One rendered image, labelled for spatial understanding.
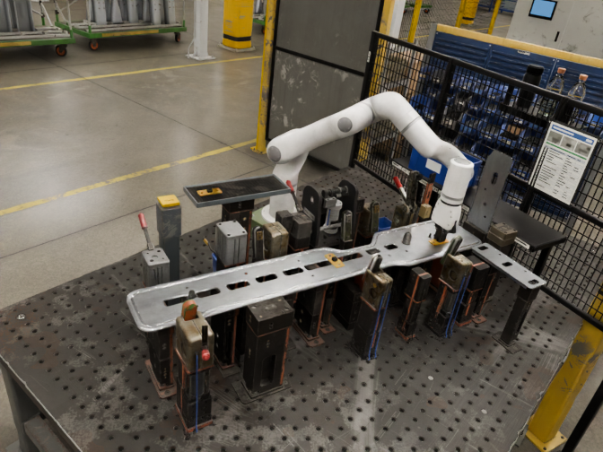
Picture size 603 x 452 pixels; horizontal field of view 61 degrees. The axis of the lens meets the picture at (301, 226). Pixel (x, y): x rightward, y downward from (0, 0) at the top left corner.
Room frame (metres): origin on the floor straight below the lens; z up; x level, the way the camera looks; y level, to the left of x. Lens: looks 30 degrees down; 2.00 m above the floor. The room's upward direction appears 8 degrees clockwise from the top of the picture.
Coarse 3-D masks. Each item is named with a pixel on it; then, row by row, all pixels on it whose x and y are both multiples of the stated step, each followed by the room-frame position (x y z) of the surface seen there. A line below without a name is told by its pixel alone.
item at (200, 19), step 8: (200, 0) 8.44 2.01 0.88; (200, 8) 8.44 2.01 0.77; (200, 16) 8.44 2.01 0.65; (200, 24) 8.44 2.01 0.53; (200, 32) 8.44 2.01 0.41; (192, 40) 8.46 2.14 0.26; (200, 40) 8.44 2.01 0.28; (200, 48) 8.44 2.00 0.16; (192, 56) 8.41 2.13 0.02; (200, 56) 8.44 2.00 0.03; (208, 56) 8.57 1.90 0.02
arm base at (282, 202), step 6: (294, 192) 2.11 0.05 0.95; (270, 198) 2.12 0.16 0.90; (276, 198) 2.08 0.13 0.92; (282, 198) 2.08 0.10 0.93; (288, 198) 2.08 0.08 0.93; (270, 204) 2.11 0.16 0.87; (276, 204) 2.08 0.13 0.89; (282, 204) 2.08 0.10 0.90; (288, 204) 2.09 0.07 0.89; (294, 204) 2.14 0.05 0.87; (264, 210) 2.15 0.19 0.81; (270, 210) 2.11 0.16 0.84; (276, 210) 2.09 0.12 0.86; (282, 210) 2.08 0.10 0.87; (288, 210) 2.09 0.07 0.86; (294, 210) 2.19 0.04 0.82; (264, 216) 2.10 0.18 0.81; (270, 216) 2.10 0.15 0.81; (270, 222) 2.06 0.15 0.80
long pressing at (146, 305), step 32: (416, 224) 1.86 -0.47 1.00; (288, 256) 1.50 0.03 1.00; (320, 256) 1.53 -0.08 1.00; (384, 256) 1.58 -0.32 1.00; (416, 256) 1.61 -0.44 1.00; (160, 288) 1.23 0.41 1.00; (192, 288) 1.25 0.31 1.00; (224, 288) 1.27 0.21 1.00; (256, 288) 1.30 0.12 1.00; (288, 288) 1.32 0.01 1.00; (160, 320) 1.09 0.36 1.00
